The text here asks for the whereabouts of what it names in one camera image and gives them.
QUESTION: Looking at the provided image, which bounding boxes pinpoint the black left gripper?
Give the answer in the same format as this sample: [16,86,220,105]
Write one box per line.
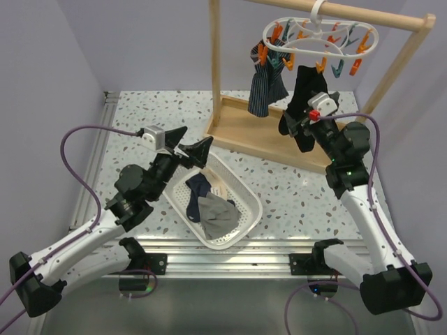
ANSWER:
[146,126,212,202]

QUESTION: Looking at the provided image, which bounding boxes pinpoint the black underwear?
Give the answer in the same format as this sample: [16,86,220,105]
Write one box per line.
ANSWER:
[279,65,328,153]

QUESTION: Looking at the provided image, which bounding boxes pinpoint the navy underwear with beige band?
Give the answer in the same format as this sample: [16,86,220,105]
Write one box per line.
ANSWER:
[185,172,237,225]

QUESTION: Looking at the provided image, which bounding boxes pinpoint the navy striped underwear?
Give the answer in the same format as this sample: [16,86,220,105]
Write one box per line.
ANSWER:
[248,40,291,117]

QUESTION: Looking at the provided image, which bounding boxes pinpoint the grey underwear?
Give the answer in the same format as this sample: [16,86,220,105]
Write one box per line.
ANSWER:
[198,192,240,240]

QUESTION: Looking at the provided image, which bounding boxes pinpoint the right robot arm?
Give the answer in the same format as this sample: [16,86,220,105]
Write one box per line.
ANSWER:
[285,92,432,315]

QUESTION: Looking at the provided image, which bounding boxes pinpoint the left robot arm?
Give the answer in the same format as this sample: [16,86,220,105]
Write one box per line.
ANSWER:
[9,126,213,318]

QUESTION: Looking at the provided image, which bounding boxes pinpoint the white round clip hanger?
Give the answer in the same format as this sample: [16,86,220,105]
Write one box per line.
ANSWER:
[263,1,379,60]

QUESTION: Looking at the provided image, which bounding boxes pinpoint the wooden clothes rack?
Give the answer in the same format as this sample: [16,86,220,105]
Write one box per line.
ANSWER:
[205,1,436,173]

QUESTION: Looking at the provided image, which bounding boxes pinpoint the white perforated plastic basket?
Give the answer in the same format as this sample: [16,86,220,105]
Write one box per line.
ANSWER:
[163,152,263,250]

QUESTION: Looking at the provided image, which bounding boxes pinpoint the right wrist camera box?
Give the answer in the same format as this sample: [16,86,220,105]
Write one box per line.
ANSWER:
[307,92,332,117]

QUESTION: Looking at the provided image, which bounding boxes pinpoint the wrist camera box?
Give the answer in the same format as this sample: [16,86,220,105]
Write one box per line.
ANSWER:
[307,92,332,117]
[137,126,166,153]

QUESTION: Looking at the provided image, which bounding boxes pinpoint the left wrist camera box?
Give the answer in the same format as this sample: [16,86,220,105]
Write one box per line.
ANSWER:
[137,126,166,153]

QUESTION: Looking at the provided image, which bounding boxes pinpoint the aluminium frame rails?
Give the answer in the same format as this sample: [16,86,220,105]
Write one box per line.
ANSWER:
[27,91,420,335]

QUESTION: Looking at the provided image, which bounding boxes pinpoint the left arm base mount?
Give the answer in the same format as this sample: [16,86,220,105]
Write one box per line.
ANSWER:
[118,253,168,299]

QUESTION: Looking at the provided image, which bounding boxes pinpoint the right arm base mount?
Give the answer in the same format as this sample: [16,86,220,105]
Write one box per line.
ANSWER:
[288,253,338,298]

